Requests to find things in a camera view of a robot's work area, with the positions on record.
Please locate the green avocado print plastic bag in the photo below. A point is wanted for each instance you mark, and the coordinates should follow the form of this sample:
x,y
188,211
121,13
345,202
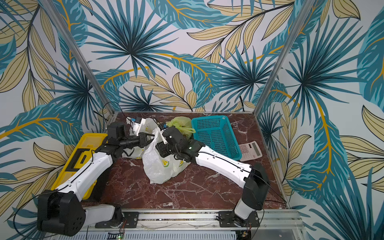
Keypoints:
x,y
184,125

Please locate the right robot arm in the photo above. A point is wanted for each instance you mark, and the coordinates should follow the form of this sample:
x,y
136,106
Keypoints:
x,y
252,179

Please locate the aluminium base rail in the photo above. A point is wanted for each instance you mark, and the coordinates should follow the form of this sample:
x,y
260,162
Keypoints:
x,y
168,224

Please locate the white calculator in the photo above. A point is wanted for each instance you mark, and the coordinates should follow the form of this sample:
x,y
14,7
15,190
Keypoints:
x,y
250,151

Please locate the white lemon print plastic bags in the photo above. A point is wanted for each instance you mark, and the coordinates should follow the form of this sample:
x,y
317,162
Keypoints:
x,y
160,169

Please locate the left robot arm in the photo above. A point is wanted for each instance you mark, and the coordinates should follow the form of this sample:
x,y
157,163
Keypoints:
x,y
60,210

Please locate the left metal corner post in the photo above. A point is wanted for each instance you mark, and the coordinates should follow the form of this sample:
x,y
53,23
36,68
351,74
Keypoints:
x,y
64,31

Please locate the right metal corner post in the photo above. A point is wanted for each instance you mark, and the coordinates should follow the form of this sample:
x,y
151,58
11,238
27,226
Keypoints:
x,y
299,21

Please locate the yellow plastic toolbox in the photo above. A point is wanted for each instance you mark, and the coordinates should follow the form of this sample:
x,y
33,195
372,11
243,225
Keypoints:
x,y
79,157

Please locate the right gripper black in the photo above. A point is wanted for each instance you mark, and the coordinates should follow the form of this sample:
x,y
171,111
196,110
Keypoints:
x,y
163,147

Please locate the teal plastic basket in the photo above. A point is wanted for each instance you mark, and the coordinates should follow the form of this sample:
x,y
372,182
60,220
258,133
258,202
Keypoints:
x,y
217,133

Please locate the metal corner post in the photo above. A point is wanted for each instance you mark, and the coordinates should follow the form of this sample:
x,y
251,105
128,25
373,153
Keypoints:
x,y
64,31
299,21

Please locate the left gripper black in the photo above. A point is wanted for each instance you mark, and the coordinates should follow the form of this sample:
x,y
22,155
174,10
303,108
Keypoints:
x,y
142,137

